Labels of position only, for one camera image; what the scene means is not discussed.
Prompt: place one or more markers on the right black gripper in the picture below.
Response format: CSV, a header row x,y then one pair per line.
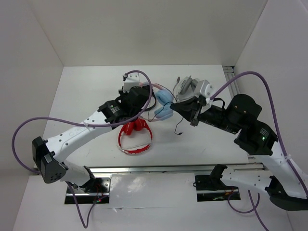
x,y
189,109

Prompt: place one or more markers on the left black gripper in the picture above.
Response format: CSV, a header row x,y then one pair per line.
x,y
122,93

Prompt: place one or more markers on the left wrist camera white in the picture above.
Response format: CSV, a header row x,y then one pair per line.
x,y
130,81

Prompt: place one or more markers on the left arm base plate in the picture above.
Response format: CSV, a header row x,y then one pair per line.
x,y
97,192

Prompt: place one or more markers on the white grey headphones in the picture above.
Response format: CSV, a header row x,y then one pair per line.
x,y
184,88

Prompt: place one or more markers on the aluminium rail front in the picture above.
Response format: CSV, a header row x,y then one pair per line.
x,y
166,169

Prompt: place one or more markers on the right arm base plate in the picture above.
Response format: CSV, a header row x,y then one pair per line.
x,y
210,191

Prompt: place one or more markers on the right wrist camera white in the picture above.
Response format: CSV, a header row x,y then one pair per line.
x,y
204,90

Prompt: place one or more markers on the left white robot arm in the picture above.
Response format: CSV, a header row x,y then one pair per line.
x,y
50,155

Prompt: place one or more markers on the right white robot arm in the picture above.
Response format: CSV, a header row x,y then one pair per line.
x,y
285,183

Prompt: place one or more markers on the red headphones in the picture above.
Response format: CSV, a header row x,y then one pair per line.
x,y
135,138

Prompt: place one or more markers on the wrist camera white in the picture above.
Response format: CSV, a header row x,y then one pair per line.
x,y
130,81
204,90

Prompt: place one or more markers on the pink blue cat-ear headphones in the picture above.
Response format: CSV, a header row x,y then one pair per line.
x,y
165,97

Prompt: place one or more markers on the black small headphones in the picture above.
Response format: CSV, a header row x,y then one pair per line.
x,y
150,105

